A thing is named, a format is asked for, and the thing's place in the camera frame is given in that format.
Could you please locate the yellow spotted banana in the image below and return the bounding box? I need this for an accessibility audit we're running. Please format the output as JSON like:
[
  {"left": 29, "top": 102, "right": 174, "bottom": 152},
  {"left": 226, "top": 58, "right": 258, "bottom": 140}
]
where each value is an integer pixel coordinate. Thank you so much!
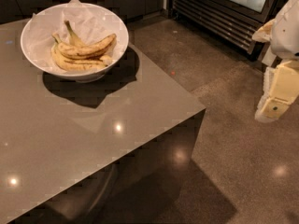
[{"left": 52, "top": 34, "right": 116, "bottom": 60}]

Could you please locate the white ceramic bowl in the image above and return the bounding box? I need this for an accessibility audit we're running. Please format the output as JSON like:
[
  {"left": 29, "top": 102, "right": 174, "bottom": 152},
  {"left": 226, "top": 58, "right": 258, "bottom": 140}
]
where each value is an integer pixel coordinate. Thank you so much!
[{"left": 21, "top": 0, "right": 129, "bottom": 83}]

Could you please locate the bottom yellow banana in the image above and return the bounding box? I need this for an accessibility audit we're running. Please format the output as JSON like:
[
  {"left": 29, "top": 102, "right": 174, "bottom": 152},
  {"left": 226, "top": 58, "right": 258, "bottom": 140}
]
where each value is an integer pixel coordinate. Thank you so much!
[{"left": 51, "top": 44, "right": 112, "bottom": 71}]

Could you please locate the white paper bowl liner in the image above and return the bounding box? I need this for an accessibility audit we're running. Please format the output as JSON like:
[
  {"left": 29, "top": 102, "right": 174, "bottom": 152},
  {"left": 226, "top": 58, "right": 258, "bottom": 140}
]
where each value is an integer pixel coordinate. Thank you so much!
[{"left": 21, "top": 0, "right": 129, "bottom": 82}]

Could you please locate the back yellow banana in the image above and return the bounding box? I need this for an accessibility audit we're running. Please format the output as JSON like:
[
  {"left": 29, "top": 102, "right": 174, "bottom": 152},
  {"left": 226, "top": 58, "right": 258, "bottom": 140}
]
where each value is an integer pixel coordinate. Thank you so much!
[{"left": 64, "top": 21, "right": 85, "bottom": 48}]

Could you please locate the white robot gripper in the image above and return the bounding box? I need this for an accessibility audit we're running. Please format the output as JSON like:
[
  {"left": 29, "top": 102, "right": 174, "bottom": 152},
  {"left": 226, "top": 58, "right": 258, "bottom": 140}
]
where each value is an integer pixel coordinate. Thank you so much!
[{"left": 252, "top": 0, "right": 299, "bottom": 123}]

